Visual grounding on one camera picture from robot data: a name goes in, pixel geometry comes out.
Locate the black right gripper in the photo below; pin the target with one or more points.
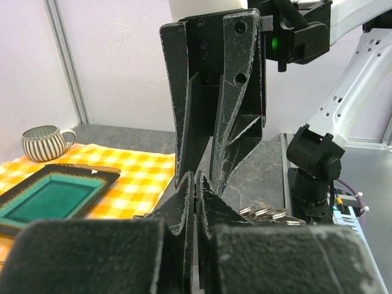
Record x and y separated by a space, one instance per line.
216 73

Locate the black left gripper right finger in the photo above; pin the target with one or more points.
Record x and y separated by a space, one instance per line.
239 256

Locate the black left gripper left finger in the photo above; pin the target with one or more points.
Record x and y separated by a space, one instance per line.
152 254

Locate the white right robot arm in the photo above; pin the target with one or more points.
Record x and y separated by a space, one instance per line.
300 32

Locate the orange checkered cloth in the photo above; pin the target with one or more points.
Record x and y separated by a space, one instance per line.
142 181

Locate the gold knife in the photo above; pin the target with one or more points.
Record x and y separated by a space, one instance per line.
94 167

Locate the black teal square plate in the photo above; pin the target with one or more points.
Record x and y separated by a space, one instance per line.
53 192

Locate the striped ceramic mug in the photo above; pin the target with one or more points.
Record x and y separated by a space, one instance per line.
46 143

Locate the slotted cable duct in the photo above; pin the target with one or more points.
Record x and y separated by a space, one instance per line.
345 216

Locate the aluminium frame rail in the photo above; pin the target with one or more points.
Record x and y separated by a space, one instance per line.
67 61

